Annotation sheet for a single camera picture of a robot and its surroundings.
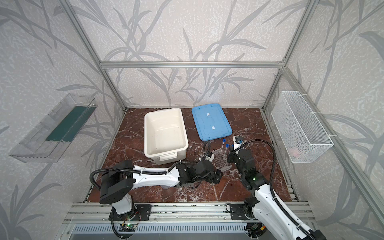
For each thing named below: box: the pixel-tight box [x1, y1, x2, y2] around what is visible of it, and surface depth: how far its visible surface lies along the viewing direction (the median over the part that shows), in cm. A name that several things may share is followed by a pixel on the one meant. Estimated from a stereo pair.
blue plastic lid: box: [191, 103, 233, 141], surface depth 114 cm
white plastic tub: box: [144, 107, 189, 165], surface depth 98 cm
